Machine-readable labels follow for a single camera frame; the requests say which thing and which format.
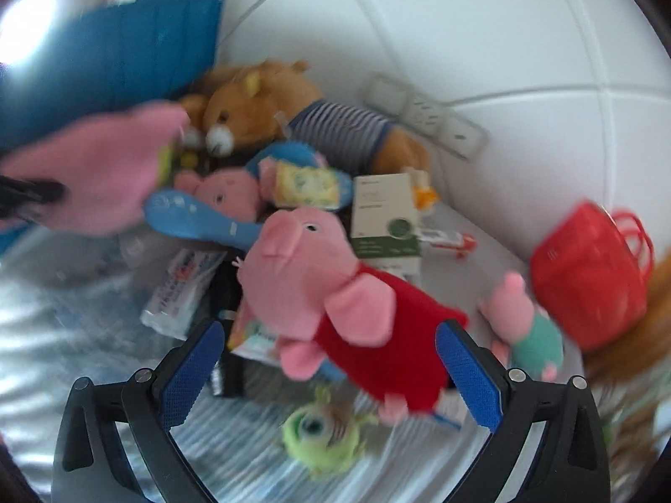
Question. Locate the red plastic case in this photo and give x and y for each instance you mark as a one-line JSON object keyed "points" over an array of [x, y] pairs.
{"points": [[591, 274]]}

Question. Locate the pink starfish plush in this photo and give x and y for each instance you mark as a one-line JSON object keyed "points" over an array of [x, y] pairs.
{"points": [[108, 163]]}

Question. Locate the blue storage crate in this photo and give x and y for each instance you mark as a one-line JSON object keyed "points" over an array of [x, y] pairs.
{"points": [[108, 59]]}

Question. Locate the pink pig plush teal shirt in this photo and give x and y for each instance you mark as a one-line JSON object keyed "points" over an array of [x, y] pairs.
{"points": [[525, 337]]}

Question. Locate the white wall power strip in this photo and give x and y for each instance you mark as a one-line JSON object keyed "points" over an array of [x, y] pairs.
{"points": [[421, 114]]}

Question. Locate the white green carton box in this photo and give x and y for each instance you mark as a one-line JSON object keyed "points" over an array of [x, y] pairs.
{"points": [[384, 224]]}

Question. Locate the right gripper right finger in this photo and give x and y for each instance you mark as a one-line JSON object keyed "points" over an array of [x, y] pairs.
{"points": [[570, 462]]}

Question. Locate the pink pig plush red dress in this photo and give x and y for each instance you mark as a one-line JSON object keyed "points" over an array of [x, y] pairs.
{"points": [[302, 281]]}

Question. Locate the green one-eyed monster plush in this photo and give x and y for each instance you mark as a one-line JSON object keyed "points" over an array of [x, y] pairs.
{"points": [[325, 437]]}

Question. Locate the blue plastic hairbrush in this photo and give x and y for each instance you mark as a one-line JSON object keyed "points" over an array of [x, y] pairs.
{"points": [[178, 214]]}

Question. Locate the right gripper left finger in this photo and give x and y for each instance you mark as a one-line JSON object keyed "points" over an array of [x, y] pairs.
{"points": [[90, 462]]}

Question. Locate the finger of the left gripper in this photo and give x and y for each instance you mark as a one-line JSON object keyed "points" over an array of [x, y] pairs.
{"points": [[27, 200]]}

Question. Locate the white blue tissue pack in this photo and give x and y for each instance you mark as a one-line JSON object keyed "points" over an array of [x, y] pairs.
{"points": [[172, 305]]}

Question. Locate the brown bear plush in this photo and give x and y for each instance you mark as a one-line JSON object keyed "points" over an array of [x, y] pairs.
{"points": [[234, 109]]}

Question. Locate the red white toothpaste tube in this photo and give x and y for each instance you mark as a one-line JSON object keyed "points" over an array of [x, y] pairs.
{"points": [[461, 245]]}

